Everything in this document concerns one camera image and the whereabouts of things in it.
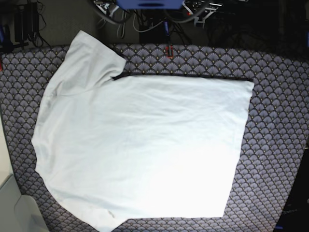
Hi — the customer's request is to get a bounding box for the white T-shirt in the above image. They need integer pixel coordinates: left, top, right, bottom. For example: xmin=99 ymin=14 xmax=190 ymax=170
xmin=32 ymin=31 xmax=254 ymax=232

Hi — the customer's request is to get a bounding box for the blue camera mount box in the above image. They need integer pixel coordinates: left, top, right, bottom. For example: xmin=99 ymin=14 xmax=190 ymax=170
xmin=116 ymin=0 xmax=184 ymax=10

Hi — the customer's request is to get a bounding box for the black box under table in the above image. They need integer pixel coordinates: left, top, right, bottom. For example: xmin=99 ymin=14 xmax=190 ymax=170
xmin=139 ymin=24 xmax=167 ymax=44

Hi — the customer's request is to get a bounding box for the grey looped cable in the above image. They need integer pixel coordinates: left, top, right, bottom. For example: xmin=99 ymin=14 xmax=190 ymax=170
xmin=97 ymin=4 xmax=128 ymax=39

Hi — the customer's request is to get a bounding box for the red table clamp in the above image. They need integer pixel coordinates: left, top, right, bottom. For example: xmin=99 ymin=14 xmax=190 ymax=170
xmin=166 ymin=46 xmax=173 ymax=58

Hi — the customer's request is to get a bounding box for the patterned fan-print tablecloth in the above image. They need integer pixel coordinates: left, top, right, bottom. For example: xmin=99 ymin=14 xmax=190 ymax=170
xmin=0 ymin=44 xmax=309 ymax=232

